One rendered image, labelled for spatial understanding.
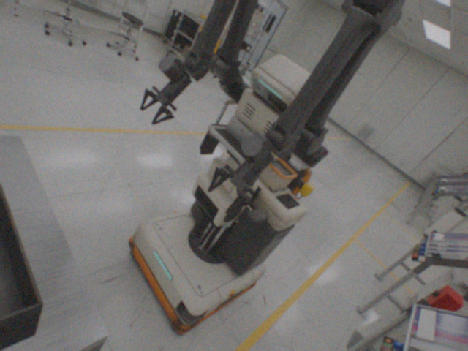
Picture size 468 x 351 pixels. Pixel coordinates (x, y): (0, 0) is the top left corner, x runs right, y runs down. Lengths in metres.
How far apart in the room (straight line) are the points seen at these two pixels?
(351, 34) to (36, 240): 0.87
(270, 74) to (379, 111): 9.02
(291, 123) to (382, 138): 9.18
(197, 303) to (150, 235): 0.44
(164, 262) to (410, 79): 9.24
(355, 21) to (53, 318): 0.89
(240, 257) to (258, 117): 0.83
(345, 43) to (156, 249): 1.28
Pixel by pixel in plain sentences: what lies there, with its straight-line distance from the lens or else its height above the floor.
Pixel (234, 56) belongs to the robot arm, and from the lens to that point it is 1.09.
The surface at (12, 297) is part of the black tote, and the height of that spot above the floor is 0.81.
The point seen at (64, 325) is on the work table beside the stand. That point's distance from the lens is 0.71.
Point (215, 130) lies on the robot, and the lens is 1.07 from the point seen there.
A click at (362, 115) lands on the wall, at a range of 10.05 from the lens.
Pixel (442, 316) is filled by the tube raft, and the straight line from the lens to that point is 1.76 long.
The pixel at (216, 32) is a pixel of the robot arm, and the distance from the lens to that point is 1.00.
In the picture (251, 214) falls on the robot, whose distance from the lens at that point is 1.28.
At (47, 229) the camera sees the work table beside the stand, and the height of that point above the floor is 0.80.
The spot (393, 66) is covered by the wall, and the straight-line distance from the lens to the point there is 10.12.
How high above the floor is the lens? 1.44
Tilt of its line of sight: 28 degrees down
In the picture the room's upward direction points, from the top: 32 degrees clockwise
